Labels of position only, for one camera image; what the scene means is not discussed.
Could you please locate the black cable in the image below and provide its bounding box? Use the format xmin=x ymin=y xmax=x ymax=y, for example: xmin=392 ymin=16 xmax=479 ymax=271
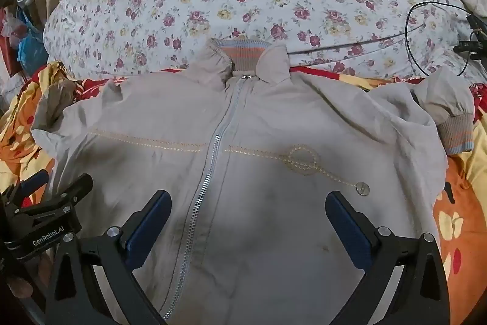
xmin=405 ymin=1 xmax=474 ymax=76

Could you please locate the beige zip jacket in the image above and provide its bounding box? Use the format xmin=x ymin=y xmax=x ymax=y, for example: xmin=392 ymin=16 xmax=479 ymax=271
xmin=32 ymin=37 xmax=476 ymax=325

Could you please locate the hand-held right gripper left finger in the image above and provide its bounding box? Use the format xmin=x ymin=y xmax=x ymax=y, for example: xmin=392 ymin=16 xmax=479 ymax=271
xmin=45 ymin=190 xmax=173 ymax=325

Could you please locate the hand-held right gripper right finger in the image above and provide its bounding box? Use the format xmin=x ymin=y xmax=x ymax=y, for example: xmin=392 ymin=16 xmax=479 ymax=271
xmin=325 ymin=191 xmax=451 ymax=325

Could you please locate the blue plastic bag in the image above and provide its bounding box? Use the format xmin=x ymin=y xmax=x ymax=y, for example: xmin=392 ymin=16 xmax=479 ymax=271
xmin=17 ymin=11 xmax=48 ymax=72

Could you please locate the black clip device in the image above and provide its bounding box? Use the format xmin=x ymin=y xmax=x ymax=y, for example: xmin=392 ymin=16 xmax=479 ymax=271
xmin=453 ymin=15 xmax=487 ymax=55

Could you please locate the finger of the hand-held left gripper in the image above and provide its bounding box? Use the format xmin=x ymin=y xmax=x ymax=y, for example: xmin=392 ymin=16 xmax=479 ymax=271
xmin=15 ymin=169 xmax=50 ymax=198
xmin=36 ymin=173 xmax=94 ymax=213

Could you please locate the red yellow floral bedsheet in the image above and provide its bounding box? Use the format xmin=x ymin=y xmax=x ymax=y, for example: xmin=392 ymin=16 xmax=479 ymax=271
xmin=0 ymin=60 xmax=487 ymax=295

